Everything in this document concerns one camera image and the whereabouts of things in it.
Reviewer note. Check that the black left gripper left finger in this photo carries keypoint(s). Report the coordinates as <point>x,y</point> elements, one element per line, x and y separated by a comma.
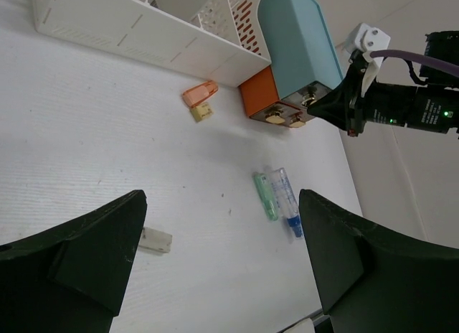
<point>72,277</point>

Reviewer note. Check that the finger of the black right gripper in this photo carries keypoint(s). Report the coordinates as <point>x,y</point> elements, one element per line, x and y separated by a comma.
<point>334,107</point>

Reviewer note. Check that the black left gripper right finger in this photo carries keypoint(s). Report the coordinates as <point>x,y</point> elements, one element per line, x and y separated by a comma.
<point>373,279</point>

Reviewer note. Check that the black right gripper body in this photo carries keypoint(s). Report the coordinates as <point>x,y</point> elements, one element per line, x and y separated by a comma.
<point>430,108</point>

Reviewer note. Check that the teal orange drawer box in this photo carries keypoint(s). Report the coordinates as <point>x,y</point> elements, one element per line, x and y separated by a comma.
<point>304,66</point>

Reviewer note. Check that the beige rectangular eraser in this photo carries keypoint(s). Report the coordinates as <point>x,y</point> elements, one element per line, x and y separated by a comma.
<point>155,240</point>

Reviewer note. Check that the clear blue glue bottle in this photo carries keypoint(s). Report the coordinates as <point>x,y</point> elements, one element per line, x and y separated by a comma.
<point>287,203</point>

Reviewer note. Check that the green transparent tube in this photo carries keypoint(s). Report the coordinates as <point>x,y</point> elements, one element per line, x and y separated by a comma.
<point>265,192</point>

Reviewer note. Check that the white plastic file organizer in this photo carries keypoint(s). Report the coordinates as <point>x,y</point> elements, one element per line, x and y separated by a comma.
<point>137,30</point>

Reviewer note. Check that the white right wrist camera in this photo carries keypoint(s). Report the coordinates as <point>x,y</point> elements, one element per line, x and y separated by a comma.
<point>367,39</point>

